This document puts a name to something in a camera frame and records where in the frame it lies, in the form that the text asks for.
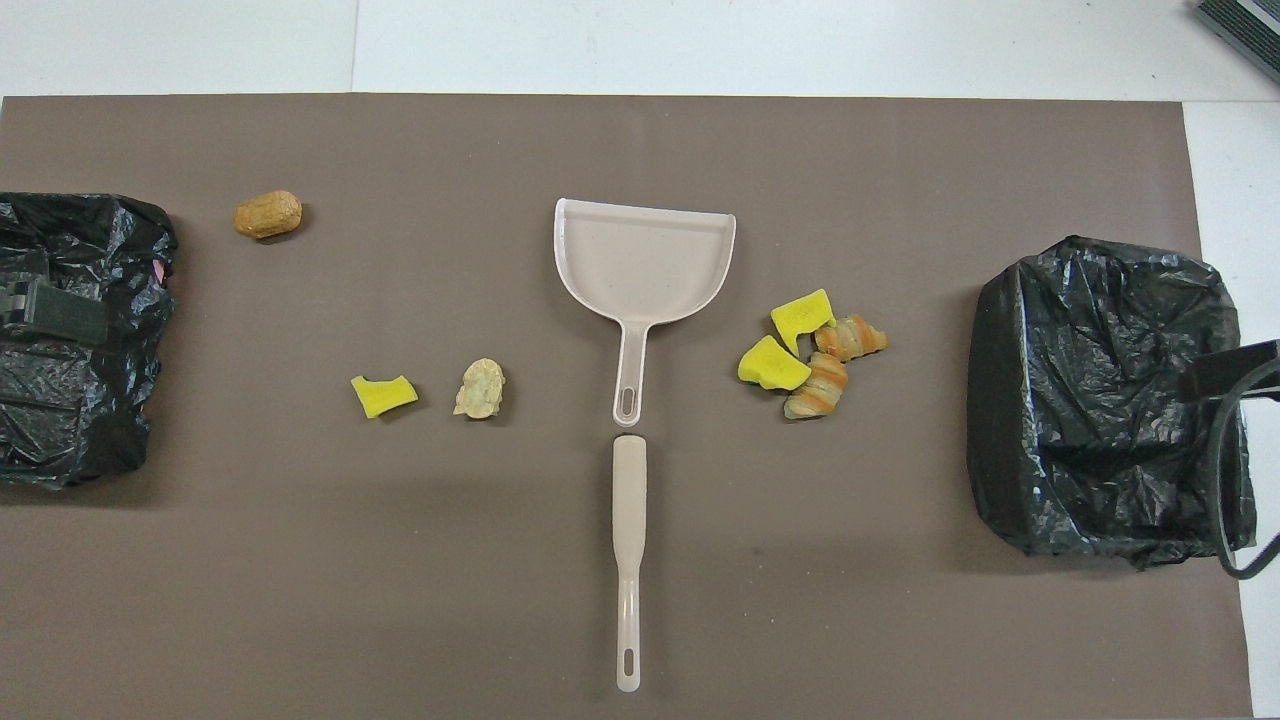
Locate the brown table mat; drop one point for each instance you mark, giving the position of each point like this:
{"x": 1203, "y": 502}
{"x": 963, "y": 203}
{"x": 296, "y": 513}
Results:
{"x": 300, "y": 560}

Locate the pale beige croissant piece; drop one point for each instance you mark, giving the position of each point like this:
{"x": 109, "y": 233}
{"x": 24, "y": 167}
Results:
{"x": 480, "y": 388}

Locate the beige plastic dustpan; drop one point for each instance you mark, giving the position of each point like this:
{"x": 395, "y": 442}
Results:
{"x": 645, "y": 260}

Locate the dark grey ribbed device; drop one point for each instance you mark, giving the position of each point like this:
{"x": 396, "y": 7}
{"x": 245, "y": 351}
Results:
{"x": 1245, "y": 22}

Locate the black bag lined bin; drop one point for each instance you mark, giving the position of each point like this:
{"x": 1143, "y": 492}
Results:
{"x": 90, "y": 420}
{"x": 1080, "y": 400}

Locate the brown bread roll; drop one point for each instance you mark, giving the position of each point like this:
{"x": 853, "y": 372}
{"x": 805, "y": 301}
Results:
{"x": 268, "y": 215}

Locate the beige hand brush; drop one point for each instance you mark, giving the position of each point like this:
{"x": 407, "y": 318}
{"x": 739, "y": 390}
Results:
{"x": 629, "y": 500}

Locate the yellow sponge piece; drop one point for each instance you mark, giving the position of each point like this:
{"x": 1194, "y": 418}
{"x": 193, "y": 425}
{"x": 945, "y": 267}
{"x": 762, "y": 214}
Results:
{"x": 380, "y": 398}
{"x": 800, "y": 315}
{"x": 770, "y": 365}

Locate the orange striped croissant piece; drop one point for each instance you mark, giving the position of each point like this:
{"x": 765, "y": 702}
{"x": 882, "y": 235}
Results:
{"x": 852, "y": 338}
{"x": 818, "y": 385}

